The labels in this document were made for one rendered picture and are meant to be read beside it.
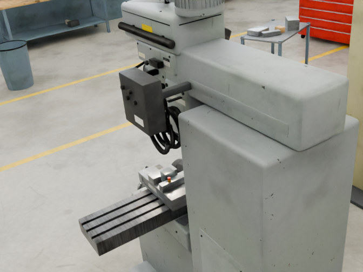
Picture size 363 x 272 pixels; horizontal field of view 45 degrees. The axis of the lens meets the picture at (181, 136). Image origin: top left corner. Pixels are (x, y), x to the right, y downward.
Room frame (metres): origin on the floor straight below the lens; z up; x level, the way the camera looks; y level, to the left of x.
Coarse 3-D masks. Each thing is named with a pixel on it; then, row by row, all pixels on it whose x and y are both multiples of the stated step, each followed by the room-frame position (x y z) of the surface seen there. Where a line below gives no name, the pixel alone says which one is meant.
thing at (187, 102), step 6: (168, 84) 1.81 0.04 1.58; (174, 84) 1.77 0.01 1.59; (174, 96) 1.76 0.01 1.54; (180, 96) 1.72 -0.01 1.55; (186, 96) 1.69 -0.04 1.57; (174, 102) 1.77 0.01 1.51; (180, 102) 1.73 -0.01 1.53; (186, 102) 1.69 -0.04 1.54; (192, 102) 1.69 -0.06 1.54; (198, 102) 1.71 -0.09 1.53; (180, 108) 1.73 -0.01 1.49; (186, 108) 1.69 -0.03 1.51; (174, 126) 1.79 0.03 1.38
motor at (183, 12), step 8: (176, 0) 1.74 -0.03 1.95; (184, 0) 1.70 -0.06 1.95; (192, 0) 1.68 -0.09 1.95; (200, 0) 1.68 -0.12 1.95; (208, 0) 1.68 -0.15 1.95; (216, 0) 1.70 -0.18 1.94; (224, 0) 1.76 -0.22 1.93; (176, 8) 1.75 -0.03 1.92; (184, 8) 1.70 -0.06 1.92; (192, 8) 1.68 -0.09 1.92; (200, 8) 1.68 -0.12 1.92; (208, 8) 1.68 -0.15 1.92; (216, 8) 1.69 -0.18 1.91; (224, 8) 1.74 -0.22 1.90; (184, 16) 1.70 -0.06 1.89; (192, 16) 1.68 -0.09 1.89; (200, 16) 1.68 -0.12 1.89
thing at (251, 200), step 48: (192, 144) 1.46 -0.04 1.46; (240, 144) 1.26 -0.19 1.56; (336, 144) 1.29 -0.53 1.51; (192, 192) 1.49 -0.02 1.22; (240, 192) 1.22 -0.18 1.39; (288, 192) 1.18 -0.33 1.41; (336, 192) 1.30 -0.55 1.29; (192, 240) 1.53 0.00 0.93; (240, 240) 1.23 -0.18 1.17; (288, 240) 1.18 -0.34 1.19; (336, 240) 1.32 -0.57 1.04
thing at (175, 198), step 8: (152, 168) 2.09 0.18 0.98; (160, 168) 2.08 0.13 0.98; (144, 176) 2.02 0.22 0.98; (176, 176) 1.92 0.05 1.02; (144, 184) 2.02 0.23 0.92; (152, 184) 1.94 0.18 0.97; (160, 184) 1.87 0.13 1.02; (168, 184) 1.87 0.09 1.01; (176, 184) 1.89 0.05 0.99; (184, 184) 1.91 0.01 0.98; (152, 192) 1.95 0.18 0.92; (160, 192) 1.87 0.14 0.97; (168, 192) 1.85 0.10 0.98; (176, 192) 1.84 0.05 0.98; (184, 192) 1.83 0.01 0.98; (168, 200) 1.80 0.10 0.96; (176, 200) 1.79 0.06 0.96; (184, 200) 1.81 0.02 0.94; (176, 208) 1.79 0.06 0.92
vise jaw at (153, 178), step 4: (164, 168) 2.01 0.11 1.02; (172, 168) 2.01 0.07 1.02; (176, 168) 2.00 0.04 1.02; (156, 172) 1.98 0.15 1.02; (176, 172) 1.99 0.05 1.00; (148, 176) 1.97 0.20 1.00; (152, 176) 1.95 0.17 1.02; (156, 176) 1.94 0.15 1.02; (160, 176) 1.94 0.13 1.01; (152, 180) 1.93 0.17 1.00; (156, 180) 1.93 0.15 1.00; (160, 180) 1.94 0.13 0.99; (156, 184) 1.93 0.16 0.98
